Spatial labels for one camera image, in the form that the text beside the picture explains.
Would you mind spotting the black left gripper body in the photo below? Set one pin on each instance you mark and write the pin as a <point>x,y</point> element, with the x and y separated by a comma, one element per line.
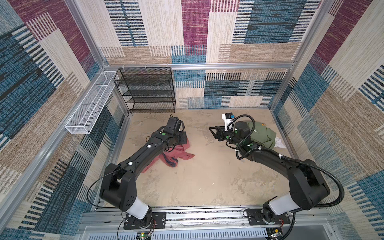
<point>179,139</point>

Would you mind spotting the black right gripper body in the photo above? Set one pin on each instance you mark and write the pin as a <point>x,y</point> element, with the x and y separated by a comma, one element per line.
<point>223,135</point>

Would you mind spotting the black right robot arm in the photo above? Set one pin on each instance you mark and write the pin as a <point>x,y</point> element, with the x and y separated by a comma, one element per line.
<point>307,186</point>

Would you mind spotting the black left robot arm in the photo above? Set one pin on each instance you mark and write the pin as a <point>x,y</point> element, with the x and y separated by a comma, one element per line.
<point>119,183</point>

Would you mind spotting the green cloth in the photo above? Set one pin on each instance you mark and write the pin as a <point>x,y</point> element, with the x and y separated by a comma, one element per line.
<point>264,135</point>

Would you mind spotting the white cloth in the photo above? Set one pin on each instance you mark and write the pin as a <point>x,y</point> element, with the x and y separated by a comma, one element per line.
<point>279,143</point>

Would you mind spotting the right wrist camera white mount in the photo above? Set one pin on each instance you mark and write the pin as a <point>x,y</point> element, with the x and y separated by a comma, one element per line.
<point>228,120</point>

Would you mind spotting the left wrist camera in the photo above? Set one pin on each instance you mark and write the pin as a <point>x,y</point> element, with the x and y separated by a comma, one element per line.
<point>174,125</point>

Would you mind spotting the black wire mesh shelf rack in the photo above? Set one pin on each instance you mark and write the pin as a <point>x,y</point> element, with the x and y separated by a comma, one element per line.
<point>147,90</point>

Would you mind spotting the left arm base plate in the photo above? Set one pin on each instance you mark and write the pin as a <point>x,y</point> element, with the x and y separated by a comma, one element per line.
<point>147,220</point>

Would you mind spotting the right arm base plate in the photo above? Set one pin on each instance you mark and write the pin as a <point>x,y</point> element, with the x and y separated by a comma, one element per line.
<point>261,217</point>

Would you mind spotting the white wire mesh basket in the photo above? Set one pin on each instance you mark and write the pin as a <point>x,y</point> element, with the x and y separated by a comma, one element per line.
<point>86,114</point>

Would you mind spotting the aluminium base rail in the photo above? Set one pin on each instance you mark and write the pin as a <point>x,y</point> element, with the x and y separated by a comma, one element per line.
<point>207,223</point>

